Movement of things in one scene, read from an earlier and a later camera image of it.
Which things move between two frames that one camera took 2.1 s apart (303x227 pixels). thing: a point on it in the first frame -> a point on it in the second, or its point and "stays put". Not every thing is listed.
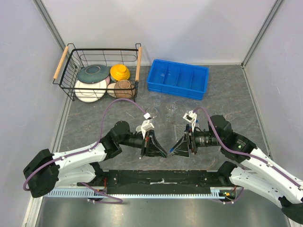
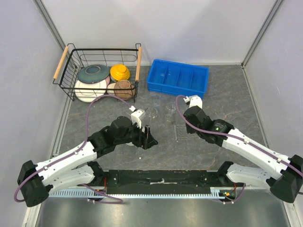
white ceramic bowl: (111, 85) stays put
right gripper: (182, 149) -> (189, 129)
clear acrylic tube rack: (179, 131) stays put
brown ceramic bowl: (124, 89) stays put
